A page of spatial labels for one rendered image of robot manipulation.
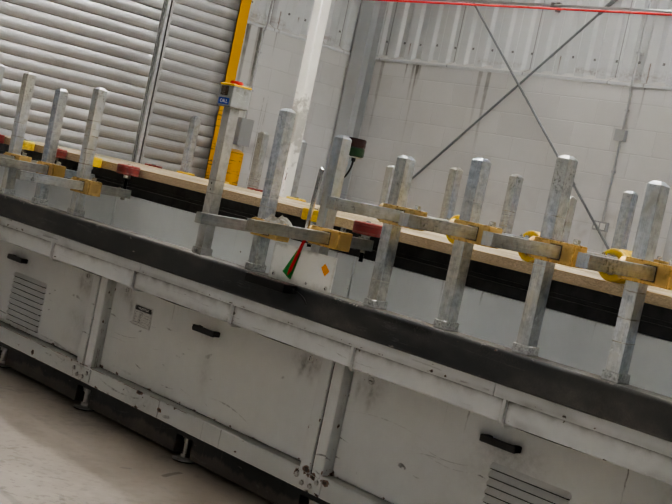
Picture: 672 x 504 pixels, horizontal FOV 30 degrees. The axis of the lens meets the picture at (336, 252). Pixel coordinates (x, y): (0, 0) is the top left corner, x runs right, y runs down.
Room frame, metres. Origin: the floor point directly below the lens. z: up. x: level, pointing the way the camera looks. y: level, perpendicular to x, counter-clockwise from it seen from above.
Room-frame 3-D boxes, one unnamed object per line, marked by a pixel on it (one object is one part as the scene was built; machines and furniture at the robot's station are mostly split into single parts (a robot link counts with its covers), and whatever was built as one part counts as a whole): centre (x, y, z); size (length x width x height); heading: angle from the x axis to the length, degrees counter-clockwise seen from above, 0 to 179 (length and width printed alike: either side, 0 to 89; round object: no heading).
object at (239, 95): (3.78, 0.40, 1.18); 0.07 x 0.07 x 0.08; 44
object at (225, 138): (3.78, 0.40, 0.93); 0.05 x 0.05 x 0.45; 44
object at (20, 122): (4.68, 1.25, 0.92); 0.04 x 0.04 x 0.48; 44
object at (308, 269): (3.42, 0.08, 0.75); 0.26 x 0.01 x 0.10; 44
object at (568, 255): (2.85, -0.49, 0.95); 0.14 x 0.06 x 0.05; 44
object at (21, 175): (4.26, 0.91, 0.81); 0.43 x 0.03 x 0.04; 134
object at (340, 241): (3.40, 0.03, 0.85); 0.14 x 0.06 x 0.05; 44
